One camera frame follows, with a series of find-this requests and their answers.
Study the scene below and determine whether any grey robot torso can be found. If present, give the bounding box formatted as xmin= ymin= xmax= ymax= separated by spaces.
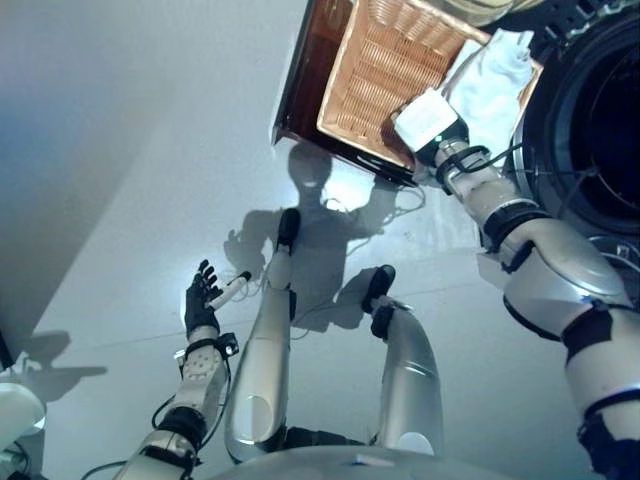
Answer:
xmin=209 ymin=446 xmax=521 ymax=480

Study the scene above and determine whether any silver robot left leg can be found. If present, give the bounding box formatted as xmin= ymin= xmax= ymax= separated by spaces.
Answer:
xmin=223 ymin=208 xmax=302 ymax=464

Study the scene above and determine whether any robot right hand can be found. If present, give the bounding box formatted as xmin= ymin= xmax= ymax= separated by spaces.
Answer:
xmin=392 ymin=87 xmax=472 ymax=162

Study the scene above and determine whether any silver robot leg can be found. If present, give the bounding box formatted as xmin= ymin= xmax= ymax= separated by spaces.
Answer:
xmin=223 ymin=208 xmax=302 ymax=464
xmin=362 ymin=264 xmax=446 ymax=456

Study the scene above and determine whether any round glass washer door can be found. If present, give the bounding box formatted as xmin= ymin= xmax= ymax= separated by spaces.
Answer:
xmin=439 ymin=0 xmax=516 ymax=29

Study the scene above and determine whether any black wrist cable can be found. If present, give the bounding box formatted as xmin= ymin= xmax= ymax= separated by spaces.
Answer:
xmin=151 ymin=349 xmax=234 ymax=446
xmin=479 ymin=142 xmax=601 ymax=211

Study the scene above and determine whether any dark brown wooden stool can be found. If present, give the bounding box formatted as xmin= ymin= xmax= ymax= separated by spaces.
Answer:
xmin=272 ymin=0 xmax=421 ymax=187

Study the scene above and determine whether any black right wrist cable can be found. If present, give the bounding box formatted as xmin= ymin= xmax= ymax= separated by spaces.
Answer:
xmin=479 ymin=142 xmax=601 ymax=211

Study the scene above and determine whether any white garment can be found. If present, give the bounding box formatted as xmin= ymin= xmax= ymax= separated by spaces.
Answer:
xmin=442 ymin=28 xmax=536 ymax=156

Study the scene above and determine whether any silver robot right leg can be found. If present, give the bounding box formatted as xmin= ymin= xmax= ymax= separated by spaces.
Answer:
xmin=362 ymin=264 xmax=446 ymax=456

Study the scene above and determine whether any grey front-load washing machine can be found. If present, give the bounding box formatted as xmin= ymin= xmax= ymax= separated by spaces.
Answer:
xmin=509 ymin=0 xmax=640 ymax=251

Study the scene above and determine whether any white equipment stand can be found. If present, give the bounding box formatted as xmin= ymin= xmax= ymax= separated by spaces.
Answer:
xmin=0 ymin=382 xmax=47 ymax=480

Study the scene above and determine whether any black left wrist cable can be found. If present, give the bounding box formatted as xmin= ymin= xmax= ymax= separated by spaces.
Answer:
xmin=151 ymin=349 xmax=234 ymax=446

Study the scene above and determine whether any wicker laundry basket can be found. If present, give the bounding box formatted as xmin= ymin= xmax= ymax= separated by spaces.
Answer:
xmin=316 ymin=0 xmax=544 ymax=169

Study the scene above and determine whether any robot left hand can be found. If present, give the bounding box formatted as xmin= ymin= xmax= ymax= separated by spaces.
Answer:
xmin=183 ymin=259 xmax=253 ymax=342

